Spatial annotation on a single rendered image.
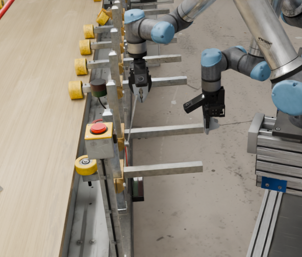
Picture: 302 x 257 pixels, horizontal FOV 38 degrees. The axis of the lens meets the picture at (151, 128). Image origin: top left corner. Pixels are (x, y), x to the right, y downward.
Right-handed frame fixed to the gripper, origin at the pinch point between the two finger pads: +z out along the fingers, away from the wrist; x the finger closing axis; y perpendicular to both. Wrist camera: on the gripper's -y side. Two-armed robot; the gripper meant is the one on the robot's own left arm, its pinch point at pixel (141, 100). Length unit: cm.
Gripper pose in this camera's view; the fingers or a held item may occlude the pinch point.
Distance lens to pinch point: 176.4
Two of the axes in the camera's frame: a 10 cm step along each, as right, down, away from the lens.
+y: -0.4, -5.3, 8.5
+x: -10.0, 0.8, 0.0
